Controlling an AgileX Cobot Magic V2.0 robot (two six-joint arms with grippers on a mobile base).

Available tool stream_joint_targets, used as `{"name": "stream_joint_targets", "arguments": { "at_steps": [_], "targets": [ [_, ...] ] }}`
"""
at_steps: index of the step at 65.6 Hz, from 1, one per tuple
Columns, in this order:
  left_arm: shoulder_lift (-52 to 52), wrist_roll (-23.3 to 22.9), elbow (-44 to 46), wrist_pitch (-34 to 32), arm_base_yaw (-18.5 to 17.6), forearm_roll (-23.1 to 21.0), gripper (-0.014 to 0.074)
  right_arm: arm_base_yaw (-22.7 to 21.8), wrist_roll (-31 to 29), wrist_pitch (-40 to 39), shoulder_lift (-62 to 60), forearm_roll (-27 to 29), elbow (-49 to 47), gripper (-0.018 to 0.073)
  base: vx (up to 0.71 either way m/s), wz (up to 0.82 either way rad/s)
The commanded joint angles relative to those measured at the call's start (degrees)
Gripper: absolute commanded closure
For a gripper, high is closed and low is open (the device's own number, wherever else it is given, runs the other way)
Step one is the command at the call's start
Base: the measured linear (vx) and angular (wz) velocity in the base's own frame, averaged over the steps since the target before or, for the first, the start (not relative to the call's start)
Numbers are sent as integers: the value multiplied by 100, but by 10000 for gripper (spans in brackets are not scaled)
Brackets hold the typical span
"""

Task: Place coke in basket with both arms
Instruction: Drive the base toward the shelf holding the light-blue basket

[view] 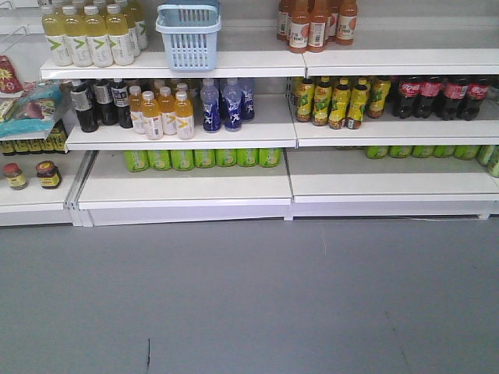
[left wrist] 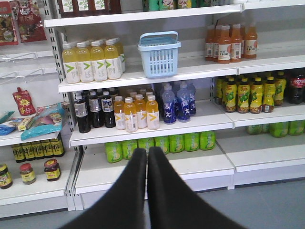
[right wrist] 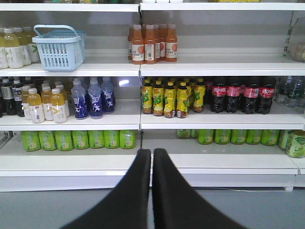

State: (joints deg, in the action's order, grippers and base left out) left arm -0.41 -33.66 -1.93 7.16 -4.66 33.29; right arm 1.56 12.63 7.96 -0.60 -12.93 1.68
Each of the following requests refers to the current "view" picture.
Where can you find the light blue plastic basket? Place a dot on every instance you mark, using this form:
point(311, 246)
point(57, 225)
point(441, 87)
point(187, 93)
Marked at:
point(189, 31)

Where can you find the red snack bag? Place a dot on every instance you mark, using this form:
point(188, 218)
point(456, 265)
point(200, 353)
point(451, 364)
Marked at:
point(9, 82)

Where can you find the white store shelving unit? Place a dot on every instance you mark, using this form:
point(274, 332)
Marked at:
point(323, 174)

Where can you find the yellow lemon tea bottle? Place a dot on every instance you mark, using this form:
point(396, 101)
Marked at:
point(339, 102)
point(304, 99)
point(379, 91)
point(357, 104)
point(321, 101)

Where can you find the brown sauce jar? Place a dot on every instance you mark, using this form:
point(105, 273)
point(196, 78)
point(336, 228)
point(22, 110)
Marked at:
point(15, 176)

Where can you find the red lid sauce jar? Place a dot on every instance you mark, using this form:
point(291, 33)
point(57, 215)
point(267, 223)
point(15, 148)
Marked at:
point(48, 175)

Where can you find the orange juice bottle white label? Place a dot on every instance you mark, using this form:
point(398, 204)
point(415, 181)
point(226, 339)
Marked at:
point(167, 109)
point(135, 100)
point(184, 116)
point(152, 122)

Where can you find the plastic cola bottle red label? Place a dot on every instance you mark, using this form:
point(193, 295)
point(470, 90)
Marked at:
point(454, 92)
point(408, 90)
point(474, 97)
point(429, 90)

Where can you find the blue sports drink bottle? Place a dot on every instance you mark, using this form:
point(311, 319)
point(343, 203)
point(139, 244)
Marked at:
point(232, 94)
point(209, 96)
point(248, 110)

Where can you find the orange C100 juice bottle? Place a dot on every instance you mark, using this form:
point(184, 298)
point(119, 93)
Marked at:
point(318, 26)
point(347, 19)
point(299, 29)

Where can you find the teal snack bag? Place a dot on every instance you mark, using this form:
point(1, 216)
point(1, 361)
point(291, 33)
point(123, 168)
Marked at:
point(34, 115)

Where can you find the dark drink bottle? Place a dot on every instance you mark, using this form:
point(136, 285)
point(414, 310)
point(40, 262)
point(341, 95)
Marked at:
point(83, 103)
point(120, 95)
point(105, 102)

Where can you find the pale green tea bottle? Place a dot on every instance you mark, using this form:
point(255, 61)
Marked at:
point(76, 37)
point(55, 36)
point(118, 34)
point(97, 37)

